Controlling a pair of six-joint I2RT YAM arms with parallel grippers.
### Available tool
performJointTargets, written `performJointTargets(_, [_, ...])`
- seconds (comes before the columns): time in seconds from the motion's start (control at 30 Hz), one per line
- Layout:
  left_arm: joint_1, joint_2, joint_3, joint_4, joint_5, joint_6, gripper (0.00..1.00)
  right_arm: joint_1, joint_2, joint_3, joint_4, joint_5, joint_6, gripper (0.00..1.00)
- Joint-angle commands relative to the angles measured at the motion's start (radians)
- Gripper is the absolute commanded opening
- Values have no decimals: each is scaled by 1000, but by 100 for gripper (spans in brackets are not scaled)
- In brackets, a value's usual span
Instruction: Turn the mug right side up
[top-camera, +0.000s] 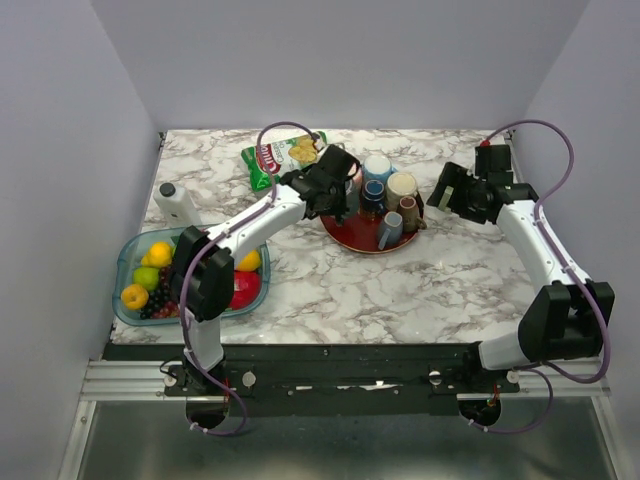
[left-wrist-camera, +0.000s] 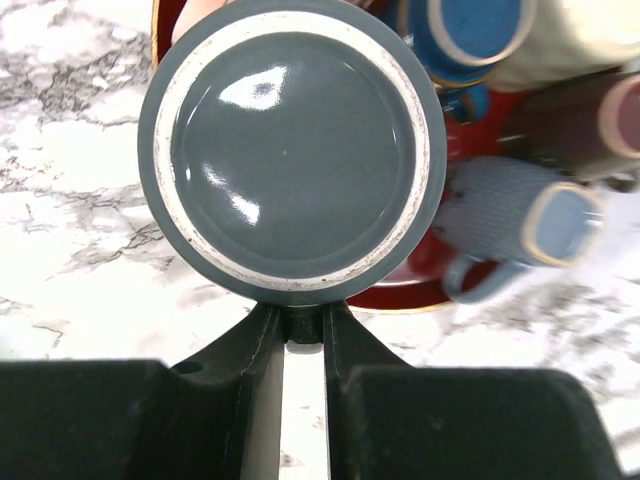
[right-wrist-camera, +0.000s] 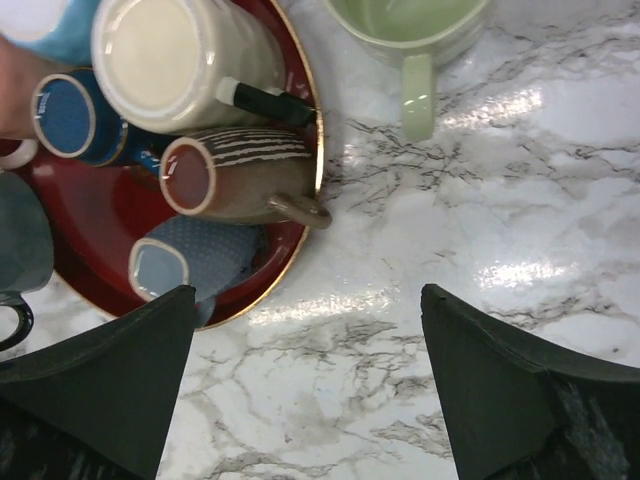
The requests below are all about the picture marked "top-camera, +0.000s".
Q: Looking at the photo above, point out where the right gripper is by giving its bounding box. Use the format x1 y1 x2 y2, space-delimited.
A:
427 161 488 226

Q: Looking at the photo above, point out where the grey-blue textured mug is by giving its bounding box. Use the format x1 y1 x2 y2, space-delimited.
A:
376 211 403 251

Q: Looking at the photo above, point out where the light green mug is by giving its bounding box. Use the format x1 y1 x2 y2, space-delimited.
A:
437 186 454 212

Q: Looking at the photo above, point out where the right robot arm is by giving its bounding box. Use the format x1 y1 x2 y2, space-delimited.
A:
427 145 615 392

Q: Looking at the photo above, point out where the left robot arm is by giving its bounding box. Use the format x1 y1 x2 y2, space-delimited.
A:
169 145 361 395

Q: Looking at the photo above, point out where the pink mug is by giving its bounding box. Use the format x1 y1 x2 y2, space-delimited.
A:
346 165 362 195

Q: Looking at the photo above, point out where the dark blue glazed mug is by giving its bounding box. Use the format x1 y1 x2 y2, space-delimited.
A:
361 179 385 215

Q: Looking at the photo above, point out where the light blue mug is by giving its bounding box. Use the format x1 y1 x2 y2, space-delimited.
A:
361 154 397 186

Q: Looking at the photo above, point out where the brown striped stoneware mug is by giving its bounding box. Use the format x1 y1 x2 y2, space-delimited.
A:
397 196 427 233

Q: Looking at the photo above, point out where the green chips bag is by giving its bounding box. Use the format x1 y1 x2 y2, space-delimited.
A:
241 131 327 194

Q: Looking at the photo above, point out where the round red lacquer tray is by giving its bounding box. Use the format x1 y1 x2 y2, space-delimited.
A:
320 186 420 254

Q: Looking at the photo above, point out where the yellow lemon toy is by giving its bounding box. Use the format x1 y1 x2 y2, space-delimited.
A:
141 242 173 269
235 250 262 272

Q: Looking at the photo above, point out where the red dragon fruit toy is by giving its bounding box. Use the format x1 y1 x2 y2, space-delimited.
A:
229 271 262 311

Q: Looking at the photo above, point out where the white bottle black cap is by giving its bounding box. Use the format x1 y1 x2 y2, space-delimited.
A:
153 182 202 228

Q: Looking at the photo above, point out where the green lime toy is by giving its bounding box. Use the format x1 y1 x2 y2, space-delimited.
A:
133 267 160 291

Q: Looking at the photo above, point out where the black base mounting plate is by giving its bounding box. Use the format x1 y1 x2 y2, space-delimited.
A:
102 342 586 419

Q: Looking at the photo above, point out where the dark grape bunch toy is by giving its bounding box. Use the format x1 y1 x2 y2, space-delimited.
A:
140 267 179 320

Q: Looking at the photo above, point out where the clear blue fruit container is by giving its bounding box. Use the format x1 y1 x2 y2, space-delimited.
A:
112 227 271 326

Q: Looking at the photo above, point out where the yellow orange pepper toy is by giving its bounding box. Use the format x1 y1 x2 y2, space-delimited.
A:
120 283 149 311

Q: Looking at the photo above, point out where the cream mug black handle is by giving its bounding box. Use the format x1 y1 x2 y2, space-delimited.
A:
385 172 418 211

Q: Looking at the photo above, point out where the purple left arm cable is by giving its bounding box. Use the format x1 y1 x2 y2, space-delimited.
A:
179 119 321 438

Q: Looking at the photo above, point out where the aluminium frame rail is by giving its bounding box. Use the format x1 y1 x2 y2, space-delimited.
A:
80 361 611 403

